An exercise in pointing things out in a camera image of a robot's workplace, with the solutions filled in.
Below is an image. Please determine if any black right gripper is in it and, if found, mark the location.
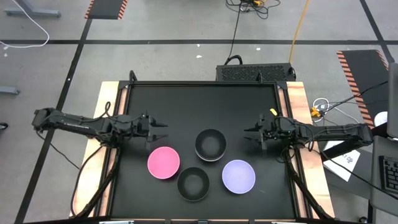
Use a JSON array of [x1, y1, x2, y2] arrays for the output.
[[244, 113, 282, 151]]

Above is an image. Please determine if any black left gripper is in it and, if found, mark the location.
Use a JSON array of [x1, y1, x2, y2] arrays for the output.
[[136, 113, 169, 144]]

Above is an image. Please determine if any pink bowl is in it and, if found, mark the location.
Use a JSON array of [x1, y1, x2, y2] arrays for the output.
[[147, 146, 181, 180]]

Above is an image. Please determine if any dark grey bowl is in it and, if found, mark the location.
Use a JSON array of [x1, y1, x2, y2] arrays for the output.
[[177, 167, 211, 202], [195, 128, 228, 160]]

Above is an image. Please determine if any purple bowl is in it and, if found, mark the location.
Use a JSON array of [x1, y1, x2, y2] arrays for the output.
[[221, 159, 257, 195]]

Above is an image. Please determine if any black computer case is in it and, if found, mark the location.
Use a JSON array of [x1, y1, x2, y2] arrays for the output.
[[215, 62, 297, 83]]

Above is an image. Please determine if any black diagonal bar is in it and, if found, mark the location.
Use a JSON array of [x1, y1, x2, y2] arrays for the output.
[[320, 123, 389, 162]]

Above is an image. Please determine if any white paper sheet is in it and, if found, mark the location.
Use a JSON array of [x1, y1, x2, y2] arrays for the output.
[[322, 140, 362, 183]]

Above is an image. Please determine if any striped floor mat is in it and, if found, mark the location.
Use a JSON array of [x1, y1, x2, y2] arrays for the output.
[[84, 0, 129, 21], [336, 49, 390, 131]]

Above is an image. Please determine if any white round cap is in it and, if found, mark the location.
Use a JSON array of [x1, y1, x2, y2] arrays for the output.
[[374, 111, 389, 128]]

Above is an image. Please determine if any black keyboard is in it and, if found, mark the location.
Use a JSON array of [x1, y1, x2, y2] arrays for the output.
[[378, 155, 398, 195]]

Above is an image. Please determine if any grey desk panel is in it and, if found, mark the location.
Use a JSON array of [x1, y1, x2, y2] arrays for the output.
[[387, 62, 398, 138]]

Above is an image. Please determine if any grey desk foot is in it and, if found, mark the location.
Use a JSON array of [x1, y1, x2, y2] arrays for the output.
[[0, 86, 21, 95]]

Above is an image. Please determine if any workbench with grey legs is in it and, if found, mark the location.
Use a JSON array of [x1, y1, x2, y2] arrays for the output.
[[3, 0, 62, 18]]

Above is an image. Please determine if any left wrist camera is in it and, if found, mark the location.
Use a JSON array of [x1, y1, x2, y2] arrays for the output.
[[139, 121, 150, 138]]

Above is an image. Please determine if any black aluminium rig frame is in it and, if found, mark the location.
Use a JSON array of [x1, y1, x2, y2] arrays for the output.
[[73, 79, 336, 224]]

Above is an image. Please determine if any black power cable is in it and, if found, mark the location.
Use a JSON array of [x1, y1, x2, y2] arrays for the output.
[[223, 0, 244, 66]]

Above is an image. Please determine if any thin black cable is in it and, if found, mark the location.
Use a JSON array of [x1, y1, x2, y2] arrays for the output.
[[36, 130, 81, 170]]

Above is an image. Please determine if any yellow cable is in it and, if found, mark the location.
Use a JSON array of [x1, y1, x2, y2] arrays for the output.
[[288, 0, 311, 64]]

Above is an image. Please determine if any black cable tangle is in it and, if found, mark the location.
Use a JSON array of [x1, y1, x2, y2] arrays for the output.
[[226, 0, 282, 20]]

